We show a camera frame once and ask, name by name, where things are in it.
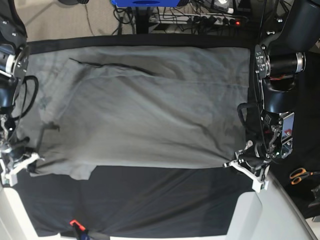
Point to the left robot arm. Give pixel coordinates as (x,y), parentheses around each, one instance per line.
(278,59)

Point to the white power strip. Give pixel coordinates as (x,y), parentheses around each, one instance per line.
(217,19)

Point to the black metal stand pole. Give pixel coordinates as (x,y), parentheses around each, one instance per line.
(142,16)

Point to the orange handled scissors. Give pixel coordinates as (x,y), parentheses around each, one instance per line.
(300,174)

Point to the white table frame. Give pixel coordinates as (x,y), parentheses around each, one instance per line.
(268,215)
(15,223)

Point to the grey T-shirt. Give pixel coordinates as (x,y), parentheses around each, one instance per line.
(136,106)

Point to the white table frame left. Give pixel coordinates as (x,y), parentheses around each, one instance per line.
(15,223)

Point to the black device right edge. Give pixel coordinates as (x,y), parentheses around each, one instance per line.
(316,194)

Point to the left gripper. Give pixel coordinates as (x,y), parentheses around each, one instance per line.
(270,143)

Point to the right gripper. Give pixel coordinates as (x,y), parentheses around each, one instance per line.
(14,152)

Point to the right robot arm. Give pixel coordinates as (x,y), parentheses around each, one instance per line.
(14,60)

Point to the white table frame right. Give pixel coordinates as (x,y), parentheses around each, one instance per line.
(268,215)

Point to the blue plastic box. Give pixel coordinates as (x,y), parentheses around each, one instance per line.
(145,3)

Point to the black table cloth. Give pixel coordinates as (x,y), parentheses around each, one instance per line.
(131,202)

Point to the red blue clamp front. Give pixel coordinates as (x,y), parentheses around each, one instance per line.
(82,233)

